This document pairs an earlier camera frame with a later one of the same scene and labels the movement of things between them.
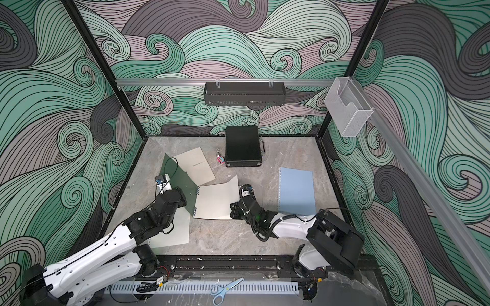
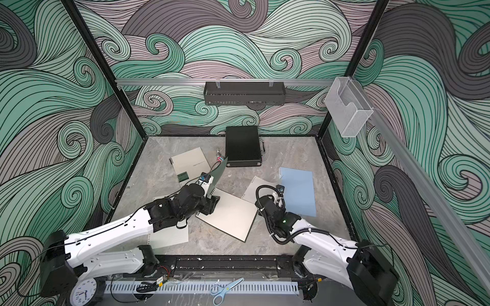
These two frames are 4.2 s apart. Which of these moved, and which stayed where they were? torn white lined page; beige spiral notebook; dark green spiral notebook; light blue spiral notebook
Moved: dark green spiral notebook
Stayed: beige spiral notebook; light blue spiral notebook; torn white lined page
